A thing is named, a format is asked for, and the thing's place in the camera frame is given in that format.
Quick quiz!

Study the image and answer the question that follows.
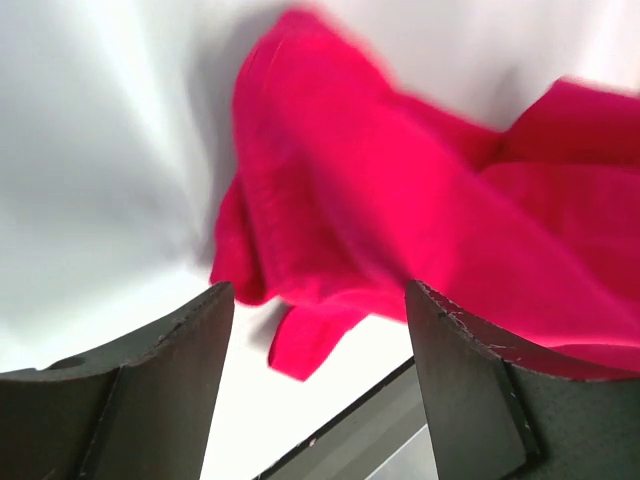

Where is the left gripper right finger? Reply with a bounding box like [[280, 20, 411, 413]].
[[406, 281, 639, 479]]

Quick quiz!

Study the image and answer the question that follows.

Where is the magenta t shirt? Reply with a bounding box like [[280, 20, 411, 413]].
[[211, 8, 639, 380]]

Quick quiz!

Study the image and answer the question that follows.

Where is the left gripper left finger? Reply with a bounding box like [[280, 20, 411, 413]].
[[1, 282, 234, 480]]

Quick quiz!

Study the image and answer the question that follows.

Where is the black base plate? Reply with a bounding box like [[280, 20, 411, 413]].
[[257, 358, 438, 480]]

